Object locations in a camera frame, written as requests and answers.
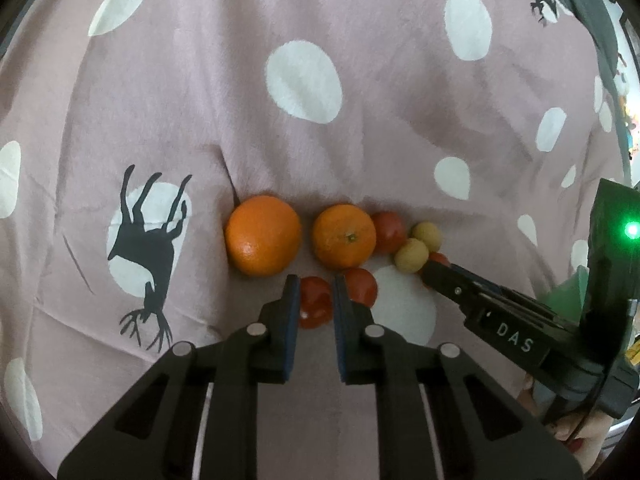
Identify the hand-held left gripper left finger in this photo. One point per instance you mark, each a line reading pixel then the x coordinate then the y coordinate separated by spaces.
pixel 292 327

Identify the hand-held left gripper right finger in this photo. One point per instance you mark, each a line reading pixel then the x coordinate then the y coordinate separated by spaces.
pixel 341 330

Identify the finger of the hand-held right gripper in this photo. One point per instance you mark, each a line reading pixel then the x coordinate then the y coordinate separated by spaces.
pixel 505 297
pixel 442 280

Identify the red tomato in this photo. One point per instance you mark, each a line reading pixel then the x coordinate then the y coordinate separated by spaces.
pixel 361 286
pixel 389 231
pixel 316 302
pixel 439 258

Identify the person's right hand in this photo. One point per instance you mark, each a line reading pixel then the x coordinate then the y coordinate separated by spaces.
pixel 595 435

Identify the yellow longan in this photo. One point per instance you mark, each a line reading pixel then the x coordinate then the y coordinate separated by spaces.
pixel 426 235
pixel 411 255

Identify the green bag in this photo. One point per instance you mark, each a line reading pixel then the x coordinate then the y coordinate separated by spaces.
pixel 570 300

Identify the small orange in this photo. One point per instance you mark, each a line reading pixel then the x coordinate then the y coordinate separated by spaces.
pixel 344 236

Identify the large orange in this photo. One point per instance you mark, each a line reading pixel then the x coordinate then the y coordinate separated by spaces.
pixel 263 235

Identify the pink printed blanket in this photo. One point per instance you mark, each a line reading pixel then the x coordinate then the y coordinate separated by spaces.
pixel 320 110

